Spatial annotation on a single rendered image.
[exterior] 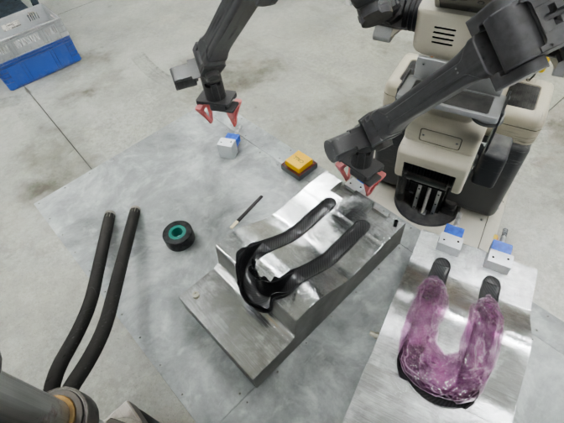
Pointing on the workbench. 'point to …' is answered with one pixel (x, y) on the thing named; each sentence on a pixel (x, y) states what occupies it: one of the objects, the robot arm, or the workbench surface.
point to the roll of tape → (179, 236)
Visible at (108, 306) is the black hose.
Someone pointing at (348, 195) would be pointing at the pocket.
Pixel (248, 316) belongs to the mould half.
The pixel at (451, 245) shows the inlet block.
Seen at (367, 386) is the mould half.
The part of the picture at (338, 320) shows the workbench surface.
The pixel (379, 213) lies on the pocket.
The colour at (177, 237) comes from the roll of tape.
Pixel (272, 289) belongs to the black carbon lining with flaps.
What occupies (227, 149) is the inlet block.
